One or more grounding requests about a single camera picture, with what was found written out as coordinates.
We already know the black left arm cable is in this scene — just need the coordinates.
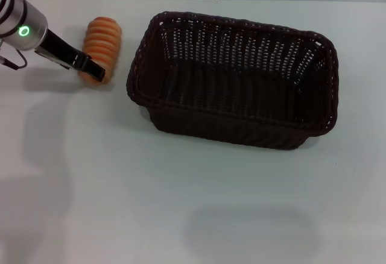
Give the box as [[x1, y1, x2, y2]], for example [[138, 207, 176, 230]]
[[0, 46, 28, 71]]

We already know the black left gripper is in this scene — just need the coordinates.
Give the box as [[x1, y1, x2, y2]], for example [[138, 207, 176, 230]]
[[34, 29, 107, 84]]

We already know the orange ridged bread loaf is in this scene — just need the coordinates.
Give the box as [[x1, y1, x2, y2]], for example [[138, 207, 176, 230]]
[[78, 16, 123, 86]]

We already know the dark brown woven basket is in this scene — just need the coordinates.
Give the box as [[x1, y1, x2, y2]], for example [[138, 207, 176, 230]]
[[125, 10, 340, 151]]

